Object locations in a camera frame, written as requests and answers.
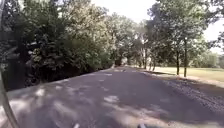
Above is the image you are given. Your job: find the grey asphalt path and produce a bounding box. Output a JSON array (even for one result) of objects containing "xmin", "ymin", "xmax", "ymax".
[{"xmin": 0, "ymin": 66, "xmax": 224, "ymax": 128}]

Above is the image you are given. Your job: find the wood of trees and bushes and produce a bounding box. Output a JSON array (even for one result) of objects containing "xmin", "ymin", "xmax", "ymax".
[{"xmin": 0, "ymin": 0, "xmax": 141, "ymax": 92}]

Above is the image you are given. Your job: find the row of trees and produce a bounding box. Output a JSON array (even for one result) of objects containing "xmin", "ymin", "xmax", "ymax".
[{"xmin": 134, "ymin": 0, "xmax": 224, "ymax": 78}]

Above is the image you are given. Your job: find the gravel strip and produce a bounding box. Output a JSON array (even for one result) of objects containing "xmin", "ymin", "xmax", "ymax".
[{"xmin": 138, "ymin": 69, "xmax": 224, "ymax": 113}]

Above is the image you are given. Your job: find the grass field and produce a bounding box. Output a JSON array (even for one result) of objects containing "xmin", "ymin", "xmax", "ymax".
[{"xmin": 149, "ymin": 65, "xmax": 224, "ymax": 84}]

